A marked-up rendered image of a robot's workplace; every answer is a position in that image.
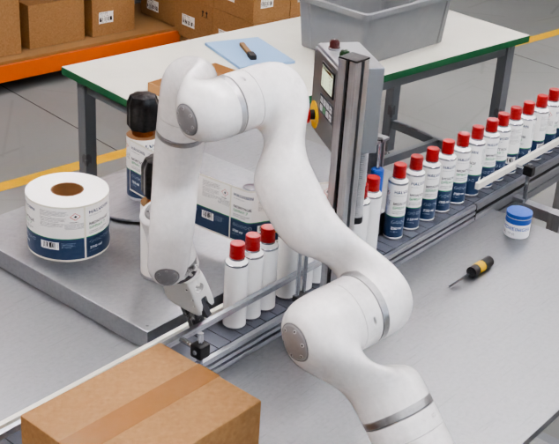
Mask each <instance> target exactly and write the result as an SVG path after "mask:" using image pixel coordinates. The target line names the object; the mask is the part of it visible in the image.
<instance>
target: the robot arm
mask: <svg viewBox="0 0 559 444"><path fill-rule="evenodd" d="M308 114H309V95H308V91H307V88H306V85H305V84H304V82H303V80H302V78H301V76H300V75H299V74H298V73H297V72H296V71H295V70H294V69H293V68H291V67H290V66H288V65H286V64H284V63H279V62H266V63H258V64H254V65H251V66H248V67H245V68H242V69H239V70H234V71H231V72H229V73H226V74H223V75H220V76H217V72H216V70H215V69H214V67H213V66H212V65H211V64H210V63H209V62H208V61H206V60H205V59H204V58H201V57H198V56H193V55H187V56H183V57H180V58H177V59H176V60H174V61H173V62H172V63H171V64H170V65H169V66H168V67H167V68H166V70H165V72H164V74H163V77H162V80H161V83H160V95H159V104H158V114H157V123H156V132H155V141H154V152H153V178H152V194H151V202H150V203H148V204H146V205H145V206H144V207H143V209H142V210H141V212H140V215H139V218H140V222H141V224H142V227H143V229H144V232H145V237H146V240H147V245H148V258H147V268H148V272H149V274H150V276H151V278H152V279H153V281H154V282H155V283H157V284H158V285H163V288H164V291H165V294H166V295H167V297H168V299H169V300H170V301H171V302H173V303H174V304H176V305H177V306H179V307H180V308H181V310H182V311H183V314H184V315H186V316H187V317H186V319H187V322H188V324H189V327H192V326H194V325H196V324H197V323H199V322H201V321H203V320H204V319H205V318H208V317H209V316H210V315H211V314H212V313H211V311H210V309H209V307H208V306H207V304H206V303H208V304H210V305H212V304H213V303H214V300H213V296H212V293H211V290H210V288H209V285H208V284H207V282H206V280H205V277H204V275H203V273H202V272H201V270H200V269H199V268H198V257H197V253H196V250H195V248H194V245H193V241H192V240H193V233H194V226H195V218H196V208H197V198H198V180H199V174H200V168H201V163H202V158H203V151H204V145H205V142H216V141H220V140H223V139H227V138H230V137H233V136H236V135H239V134H242V133H243V132H246V131H249V130H253V129H258V130H259V131H260V132H261V133H262V135H263V138H264V148H263V151H262V154H261V156H260V159H259V161H258V163H257V167H256V170H255V174H254V188H255V191H256V194H257V197H258V200H259V202H260V203H261V205H262V207H263V209H264V211H265V214H266V216H267V217H268V219H269V220H270V222H271V224H272V226H273V228H274V229H275V231H276V233H277V234H278V235H279V237H280V238H281V239H282V240H283V241H284V242H285V243H286V244H287V245H288V246H289V247H290V248H291V249H293V250H294V251H295V252H297V253H299V254H301V255H305V256H307V257H310V258H313V259H315V260H318V261H319V262H321V263H323V264H325V265H326V266H327V267H329V268H330V269H331V270H332V271H333V273H334V274H335V275H336V276H337V278H338V279H336V280H334V281H332V282H331V283H329V284H326V285H323V286H321V287H319V288H317V289H316V290H314V291H312V292H309V293H307V294H305V295H303V296H302V297H301V298H299V299H298V300H296V301H295V302H294V303H293V304H292V305H291V306H290V307H289V308H288V309H287V311H286V312H285V314H284V316H283V319H282V323H281V335H282V340H283V343H284V345H285V348H286V350H287V353H288V355H289V356H290V358H291V359H292V360H293V362H294V363H295V364H296V365H297V366H299V367H300V368H302V369H303V370H305V371H306V372H308V373H309V374H312V375H314V376H316V377H317V378H319V379H320V380H322V381H325V382H327V383H329V384H330V385H332V386H333V387H334V388H336V389H337V390H339V391H340V392H341V393H342V394H343V395H344V396H345V397H346V398H347V399H348V400H349V402H350V403H351V404H352V405H353V407H354V409H355V411H356V413H357V415H358V417H359V419H360V421H361V423H362V425H363V427H364V430H365V432H366V434H367V435H368V437H369V440H370V442H371V444H455V443H454V441H453V439H452V437H451V435H450V433H449V431H448V429H447V427H446V424H445V423H444V421H443V418H442V416H441V414H440V412H439V410H438V409H437V407H436V403H435V401H434V400H433V397H432V395H431V394H430V392H429V389H428V387H427V385H426V383H425V381H424V380H423V379H422V377H421V375H420V374H419V372H418V371H417V370H416V369H414V368H413V367H411V366H407V365H380V364H377V363H376V362H374V361H372V360H370V359H369V358H368V357H367V356H366V355H365V354H364V353H363V350H364V349H366V348H368V347H370V346H371V345H373V344H375V343H377V342H379V341H381V340H383V339H385V338H386V337H388V336H390V335H392V334H393V333H395V332H396V331H398V330H399V329H401V328H402V327H403V326H404V325H405V324H406V322H407V321H408V319H409V317H410V315H411V313H412V309H413V297H412V292H411V290H410V287H409V285H408V283H407V281H406V280H405V278H404V277H403V275H402V274H401V273H400V271H399V270H398V269H397V268H396V267H395V266H394V265H393V264H392V263H391V262H390V261H389V260H388V259H386V258H385V257H384V256H383V255H381V254H380V253H379V252H378V251H376V250H375V249H374V248H372V247H371V246H370V245H369V244H368V243H367V242H365V241H364V240H363V239H361V238H360V237H359V236H358V235H357V234H355V233H354V232H353V231H352V230H350V229H349V228H348V227H347V226H346V225H345V224H344V223H343V222H342V220H341V219H340V218H339V217H338V215H337V214H336V213H335V211H334V209H333V208H332V207H331V205H330V203H329V201H328V199H327V198H326V196H325V194H324V192H323V190H322V188H321V186H320V184H319V182H318V180H317V178H316V176H315V174H314V172H313V169H312V167H311V165H310V163H309V159H308V156H307V153H306V147H305V131H306V124H307V119H308ZM204 317H205V318H204Z"/></svg>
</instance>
